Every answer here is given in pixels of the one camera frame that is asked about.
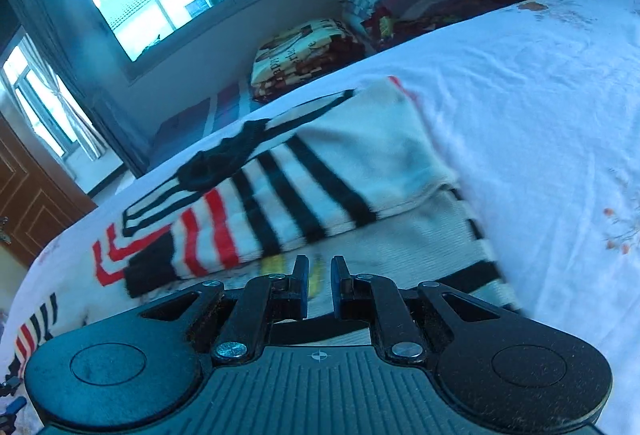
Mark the brown wooden door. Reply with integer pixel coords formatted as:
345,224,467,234
0,110,99,267

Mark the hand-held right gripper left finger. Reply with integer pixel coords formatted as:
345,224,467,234
137,255,311,363

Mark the colourful printed cloth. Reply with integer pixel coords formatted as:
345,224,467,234
362,7,451,52

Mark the striped knit sweater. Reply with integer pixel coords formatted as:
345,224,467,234
7,76,524,381

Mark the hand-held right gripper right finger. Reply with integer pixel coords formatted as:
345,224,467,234
331,255,502,362

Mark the grey curtain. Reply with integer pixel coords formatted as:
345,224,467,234
0,0,151,178

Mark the narrow window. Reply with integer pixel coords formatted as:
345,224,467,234
0,27,107,176

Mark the striped purple bed sheet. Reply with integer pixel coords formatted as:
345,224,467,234
149,80,263,168

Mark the white bed sheet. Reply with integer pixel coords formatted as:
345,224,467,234
0,0,640,435

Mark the folded printed blanket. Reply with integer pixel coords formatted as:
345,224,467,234
250,17,367,104

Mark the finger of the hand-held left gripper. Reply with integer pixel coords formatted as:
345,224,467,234
0,376,27,431

